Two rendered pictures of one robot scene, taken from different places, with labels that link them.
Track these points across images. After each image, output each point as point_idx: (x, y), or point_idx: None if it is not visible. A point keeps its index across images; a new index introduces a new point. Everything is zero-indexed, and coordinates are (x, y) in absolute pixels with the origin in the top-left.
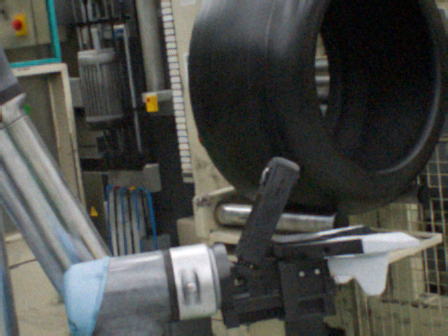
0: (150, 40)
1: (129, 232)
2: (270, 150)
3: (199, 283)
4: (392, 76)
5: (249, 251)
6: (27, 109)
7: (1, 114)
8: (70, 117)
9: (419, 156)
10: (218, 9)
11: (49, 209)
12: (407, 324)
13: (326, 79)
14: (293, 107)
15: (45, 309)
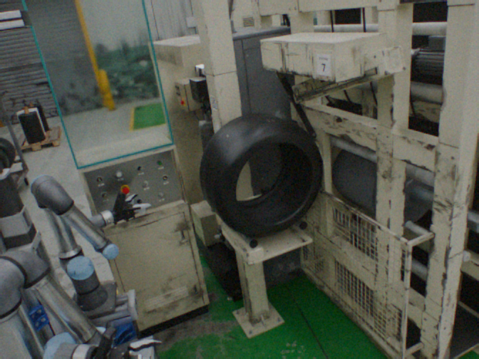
0: None
1: None
2: (220, 218)
3: None
4: (306, 164)
5: (97, 358)
6: (160, 163)
7: (16, 306)
8: (177, 166)
9: (298, 214)
10: (207, 155)
11: (56, 313)
12: (324, 244)
13: None
14: (225, 207)
15: (170, 233)
